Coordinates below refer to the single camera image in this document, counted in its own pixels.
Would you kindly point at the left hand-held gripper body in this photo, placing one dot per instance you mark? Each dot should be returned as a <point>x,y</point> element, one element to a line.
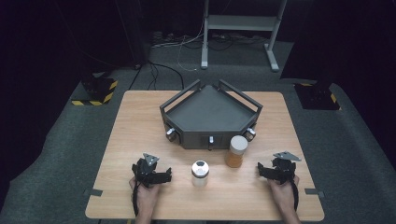
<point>145,171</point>

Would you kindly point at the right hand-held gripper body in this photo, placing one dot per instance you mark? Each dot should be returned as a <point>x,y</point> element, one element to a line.
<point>284,169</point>

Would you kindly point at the orange jar with white lid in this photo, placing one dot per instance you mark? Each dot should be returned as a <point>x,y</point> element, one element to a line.
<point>236,152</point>

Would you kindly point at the white jar with silver lid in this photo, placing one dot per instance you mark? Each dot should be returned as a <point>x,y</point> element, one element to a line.
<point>200,174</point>

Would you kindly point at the dark grey corner rack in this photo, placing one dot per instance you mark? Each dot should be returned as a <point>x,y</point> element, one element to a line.
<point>210,115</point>

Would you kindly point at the person's left hand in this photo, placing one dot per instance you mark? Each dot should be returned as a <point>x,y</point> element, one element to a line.
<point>146,196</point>

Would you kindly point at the person's right hand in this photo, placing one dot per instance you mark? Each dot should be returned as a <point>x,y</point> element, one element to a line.
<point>281,194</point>

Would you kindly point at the grey tape strip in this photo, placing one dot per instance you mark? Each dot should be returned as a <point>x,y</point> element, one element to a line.
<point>93,192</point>
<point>313,192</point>

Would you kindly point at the black base with yellow stripes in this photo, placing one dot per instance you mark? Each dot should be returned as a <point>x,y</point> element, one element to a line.
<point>96,90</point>
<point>317,96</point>

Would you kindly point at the power strip with plugs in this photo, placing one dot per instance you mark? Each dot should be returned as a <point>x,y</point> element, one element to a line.
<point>168,39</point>

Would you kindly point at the grey metal table frame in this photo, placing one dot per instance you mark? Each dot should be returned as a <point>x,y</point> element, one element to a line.
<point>241,23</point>

